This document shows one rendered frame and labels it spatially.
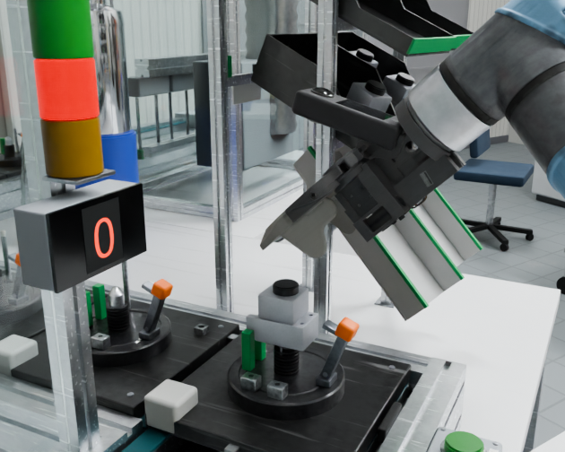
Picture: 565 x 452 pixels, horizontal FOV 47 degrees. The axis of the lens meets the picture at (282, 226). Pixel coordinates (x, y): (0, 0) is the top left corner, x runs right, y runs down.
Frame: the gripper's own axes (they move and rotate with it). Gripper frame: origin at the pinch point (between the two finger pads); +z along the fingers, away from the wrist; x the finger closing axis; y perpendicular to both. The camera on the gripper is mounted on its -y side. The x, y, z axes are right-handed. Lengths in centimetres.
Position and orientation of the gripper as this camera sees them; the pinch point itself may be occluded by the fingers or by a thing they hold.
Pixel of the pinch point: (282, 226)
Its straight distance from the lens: 72.6
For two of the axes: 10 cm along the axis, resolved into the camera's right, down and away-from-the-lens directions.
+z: -6.4, 5.7, 5.2
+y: 6.2, 7.8, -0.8
